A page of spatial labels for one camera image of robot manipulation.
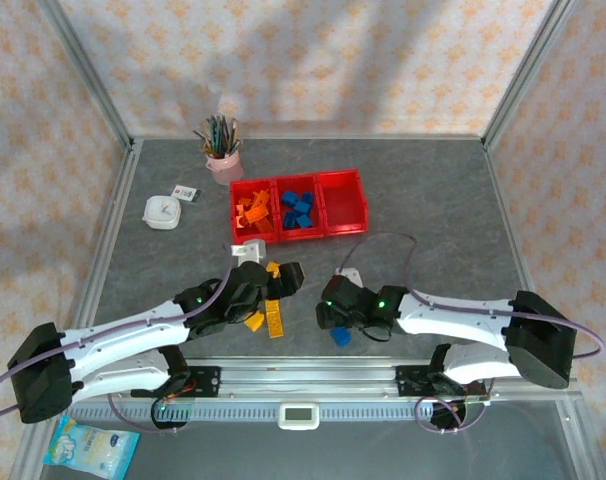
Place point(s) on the blue small lego brick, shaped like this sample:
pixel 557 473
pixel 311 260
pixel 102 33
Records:
pixel 289 220

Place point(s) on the orange curved lego piece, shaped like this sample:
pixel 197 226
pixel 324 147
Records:
pixel 240 207
pixel 240 223

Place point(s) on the orange long lego plate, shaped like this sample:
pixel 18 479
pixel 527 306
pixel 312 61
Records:
pixel 262 198

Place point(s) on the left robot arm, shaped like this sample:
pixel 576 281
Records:
pixel 118 335

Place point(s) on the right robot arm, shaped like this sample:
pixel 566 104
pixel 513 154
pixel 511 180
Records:
pixel 453 312

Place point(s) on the yellow lego brick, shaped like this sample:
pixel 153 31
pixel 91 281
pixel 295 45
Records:
pixel 254 322

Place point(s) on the yellow long lego plate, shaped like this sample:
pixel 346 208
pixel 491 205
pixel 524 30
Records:
pixel 276 325

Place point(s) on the white digital timer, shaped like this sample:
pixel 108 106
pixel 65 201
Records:
pixel 298 416

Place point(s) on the white square clock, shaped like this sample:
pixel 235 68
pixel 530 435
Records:
pixel 161 212

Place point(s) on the small white card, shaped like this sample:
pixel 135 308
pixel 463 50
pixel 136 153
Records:
pixel 185 192

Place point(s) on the pink cup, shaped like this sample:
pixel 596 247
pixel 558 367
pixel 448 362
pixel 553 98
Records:
pixel 225 167

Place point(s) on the bundle of coloured pencils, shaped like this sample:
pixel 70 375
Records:
pixel 218 132

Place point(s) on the blue wet wipes pack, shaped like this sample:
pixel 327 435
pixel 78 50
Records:
pixel 90 447

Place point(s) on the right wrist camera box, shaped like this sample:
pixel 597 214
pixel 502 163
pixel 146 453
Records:
pixel 348 274

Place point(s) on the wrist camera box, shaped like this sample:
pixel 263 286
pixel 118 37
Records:
pixel 348 274
pixel 249 249

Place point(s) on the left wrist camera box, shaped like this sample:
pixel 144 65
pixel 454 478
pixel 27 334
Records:
pixel 249 249

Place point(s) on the aluminium front rail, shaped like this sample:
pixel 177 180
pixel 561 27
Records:
pixel 308 377

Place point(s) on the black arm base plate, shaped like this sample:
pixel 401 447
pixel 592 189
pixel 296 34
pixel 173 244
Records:
pixel 413 380
pixel 203 380

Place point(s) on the aluminium frame post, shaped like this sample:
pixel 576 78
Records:
pixel 88 75
pixel 528 70

